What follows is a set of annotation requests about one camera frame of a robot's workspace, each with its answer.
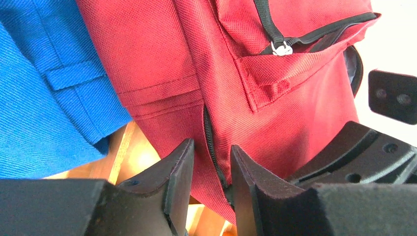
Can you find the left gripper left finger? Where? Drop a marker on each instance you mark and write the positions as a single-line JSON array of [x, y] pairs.
[[152, 203]]

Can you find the red backpack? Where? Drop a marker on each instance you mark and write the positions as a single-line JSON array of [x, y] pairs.
[[266, 75]]

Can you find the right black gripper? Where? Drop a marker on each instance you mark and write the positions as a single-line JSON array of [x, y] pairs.
[[359, 154]]

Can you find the blue cloth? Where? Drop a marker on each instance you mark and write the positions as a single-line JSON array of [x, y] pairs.
[[57, 105]]

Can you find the wooden compartment tray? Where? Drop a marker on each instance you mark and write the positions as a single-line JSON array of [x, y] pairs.
[[129, 154]]

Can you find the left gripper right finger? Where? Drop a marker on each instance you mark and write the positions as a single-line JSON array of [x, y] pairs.
[[266, 205]]

